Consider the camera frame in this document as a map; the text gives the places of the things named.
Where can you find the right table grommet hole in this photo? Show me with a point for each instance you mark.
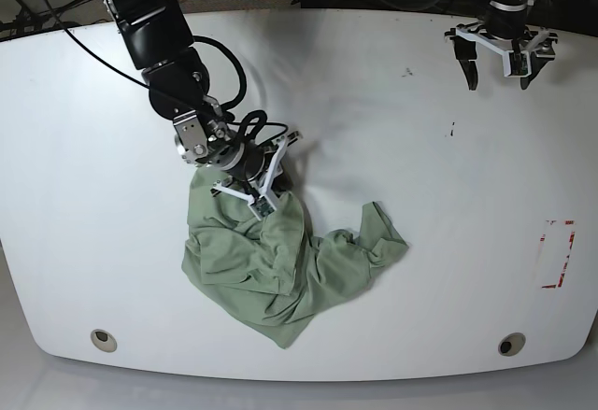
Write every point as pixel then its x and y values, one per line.
pixel 512 344

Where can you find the red tape rectangle marking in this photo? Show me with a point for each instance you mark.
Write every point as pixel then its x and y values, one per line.
pixel 554 252

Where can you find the table grommet hole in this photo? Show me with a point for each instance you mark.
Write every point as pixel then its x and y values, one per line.
pixel 512 344
pixel 104 341

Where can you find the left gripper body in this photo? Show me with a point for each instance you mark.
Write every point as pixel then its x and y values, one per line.
pixel 465 38

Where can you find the black tripod legs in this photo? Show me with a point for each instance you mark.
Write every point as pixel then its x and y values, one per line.
pixel 28 22

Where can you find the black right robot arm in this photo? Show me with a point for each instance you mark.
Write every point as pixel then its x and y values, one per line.
pixel 161 46

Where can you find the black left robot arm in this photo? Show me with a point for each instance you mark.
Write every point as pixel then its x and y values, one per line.
pixel 503 30

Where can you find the left table grommet hole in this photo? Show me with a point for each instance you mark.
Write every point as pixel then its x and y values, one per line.
pixel 104 341

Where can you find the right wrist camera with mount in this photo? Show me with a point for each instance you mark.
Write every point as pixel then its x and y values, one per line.
pixel 265 201

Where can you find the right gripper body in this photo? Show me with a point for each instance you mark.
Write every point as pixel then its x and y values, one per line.
pixel 250 165

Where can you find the green T-shirt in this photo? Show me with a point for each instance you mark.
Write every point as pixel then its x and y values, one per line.
pixel 273 274

